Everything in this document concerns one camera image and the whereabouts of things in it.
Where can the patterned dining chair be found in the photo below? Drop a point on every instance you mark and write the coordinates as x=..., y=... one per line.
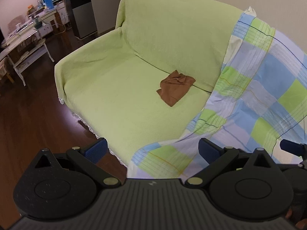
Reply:
x=15, y=22

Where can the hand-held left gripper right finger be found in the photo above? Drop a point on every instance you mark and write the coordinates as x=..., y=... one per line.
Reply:
x=208, y=149

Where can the black and grey fridge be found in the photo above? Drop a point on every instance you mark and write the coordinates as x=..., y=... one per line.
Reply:
x=80, y=9

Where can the person's right hand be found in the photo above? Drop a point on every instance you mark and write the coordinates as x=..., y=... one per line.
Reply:
x=299, y=224

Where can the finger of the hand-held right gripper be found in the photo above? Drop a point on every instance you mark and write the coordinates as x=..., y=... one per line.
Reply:
x=291, y=146

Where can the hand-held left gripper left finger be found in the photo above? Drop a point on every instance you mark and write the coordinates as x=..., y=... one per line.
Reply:
x=96, y=149

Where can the green covered sofa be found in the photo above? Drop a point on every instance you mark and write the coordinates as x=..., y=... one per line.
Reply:
x=134, y=67

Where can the blue green checked blanket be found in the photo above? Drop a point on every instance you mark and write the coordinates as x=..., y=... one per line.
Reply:
x=259, y=95

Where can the brown cloth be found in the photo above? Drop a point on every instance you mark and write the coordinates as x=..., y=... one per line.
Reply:
x=175, y=87

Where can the white low table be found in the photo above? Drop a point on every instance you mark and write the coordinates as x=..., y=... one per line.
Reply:
x=32, y=52

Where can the white sideboard cabinet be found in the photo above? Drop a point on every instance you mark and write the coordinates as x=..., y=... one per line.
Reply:
x=51, y=19

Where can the glass top dining table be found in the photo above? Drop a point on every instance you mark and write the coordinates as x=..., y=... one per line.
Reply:
x=18, y=38

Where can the blue water dispenser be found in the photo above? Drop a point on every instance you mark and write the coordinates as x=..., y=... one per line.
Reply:
x=46, y=0

